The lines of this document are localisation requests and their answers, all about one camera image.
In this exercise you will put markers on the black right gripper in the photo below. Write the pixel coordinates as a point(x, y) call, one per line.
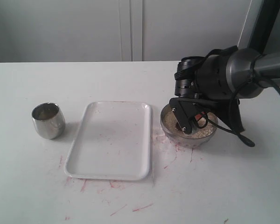
point(192, 113)

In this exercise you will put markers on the brown wooden spoon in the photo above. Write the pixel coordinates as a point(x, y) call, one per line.
point(178, 127)

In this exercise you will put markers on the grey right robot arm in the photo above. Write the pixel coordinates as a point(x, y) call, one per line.
point(216, 82)

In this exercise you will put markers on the white uncooked rice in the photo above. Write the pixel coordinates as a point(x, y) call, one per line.
point(170, 121)

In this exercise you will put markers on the steel bowl with rice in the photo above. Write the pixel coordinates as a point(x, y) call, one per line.
point(185, 142)

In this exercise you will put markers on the steel cup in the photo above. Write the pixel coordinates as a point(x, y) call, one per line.
point(48, 120)

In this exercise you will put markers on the white rectangular tray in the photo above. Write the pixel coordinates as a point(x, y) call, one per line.
point(112, 142)

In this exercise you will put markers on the white cabinet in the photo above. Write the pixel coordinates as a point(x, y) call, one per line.
point(121, 30)

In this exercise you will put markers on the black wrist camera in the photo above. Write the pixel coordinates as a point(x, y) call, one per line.
point(185, 78)

